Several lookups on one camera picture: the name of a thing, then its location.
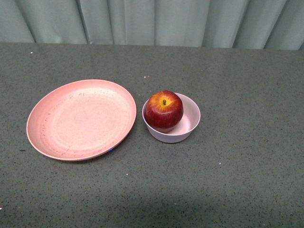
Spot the light pink bowl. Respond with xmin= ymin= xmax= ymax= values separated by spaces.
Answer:
xmin=142 ymin=93 xmax=201 ymax=143

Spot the grey-green curtain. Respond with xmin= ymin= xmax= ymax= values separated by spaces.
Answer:
xmin=0 ymin=0 xmax=304 ymax=50

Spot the pink round plate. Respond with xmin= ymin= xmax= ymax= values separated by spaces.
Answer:
xmin=26 ymin=79 xmax=137 ymax=161

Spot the red apple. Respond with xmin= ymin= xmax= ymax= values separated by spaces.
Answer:
xmin=143 ymin=90 xmax=184 ymax=133

